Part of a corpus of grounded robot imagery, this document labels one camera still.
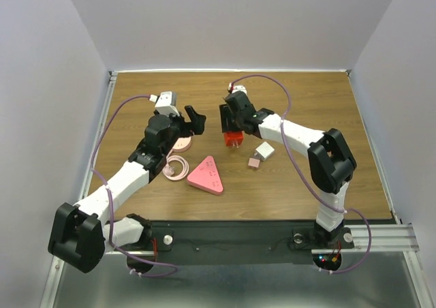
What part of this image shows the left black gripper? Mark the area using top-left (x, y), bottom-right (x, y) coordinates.
top-left (161, 106), bottom-right (206, 155)

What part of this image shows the red cube plug adapter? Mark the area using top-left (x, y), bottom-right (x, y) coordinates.
top-left (223, 131), bottom-right (244, 148)

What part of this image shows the round pink power socket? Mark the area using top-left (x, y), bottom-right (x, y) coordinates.
top-left (172, 137), bottom-right (191, 153)

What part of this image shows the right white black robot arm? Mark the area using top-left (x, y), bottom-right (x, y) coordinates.
top-left (220, 90), bottom-right (357, 247)

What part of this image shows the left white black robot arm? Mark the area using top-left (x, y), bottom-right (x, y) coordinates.
top-left (48, 106), bottom-right (206, 273)

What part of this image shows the white cube charger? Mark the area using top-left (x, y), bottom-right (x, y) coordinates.
top-left (255, 142), bottom-right (275, 161)

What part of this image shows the small pink square adapter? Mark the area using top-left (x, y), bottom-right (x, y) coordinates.
top-left (247, 157), bottom-right (261, 169)

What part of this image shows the pink triangular power strip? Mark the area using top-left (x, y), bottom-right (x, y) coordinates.
top-left (187, 155), bottom-right (223, 196)

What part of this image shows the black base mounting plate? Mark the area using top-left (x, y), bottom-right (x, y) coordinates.
top-left (123, 220), bottom-right (354, 266)

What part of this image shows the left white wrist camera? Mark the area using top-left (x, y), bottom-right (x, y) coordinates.
top-left (155, 91), bottom-right (180, 116)

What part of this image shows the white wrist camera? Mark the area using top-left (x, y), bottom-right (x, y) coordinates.
top-left (228, 83), bottom-right (247, 94)
top-left (155, 91), bottom-right (180, 116)

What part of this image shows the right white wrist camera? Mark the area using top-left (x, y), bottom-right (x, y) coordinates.
top-left (228, 83), bottom-right (247, 94)

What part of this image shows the pink coiled cord with plug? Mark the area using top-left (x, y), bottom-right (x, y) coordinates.
top-left (161, 154), bottom-right (190, 181)

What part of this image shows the aluminium left side rail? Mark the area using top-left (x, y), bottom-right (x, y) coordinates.
top-left (78, 71), bottom-right (118, 200)

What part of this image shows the aluminium rail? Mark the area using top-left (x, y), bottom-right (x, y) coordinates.
top-left (346, 224), bottom-right (420, 253)
top-left (78, 71), bottom-right (118, 200)

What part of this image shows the aluminium front rail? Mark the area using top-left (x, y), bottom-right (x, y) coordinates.
top-left (346, 224), bottom-right (420, 253)

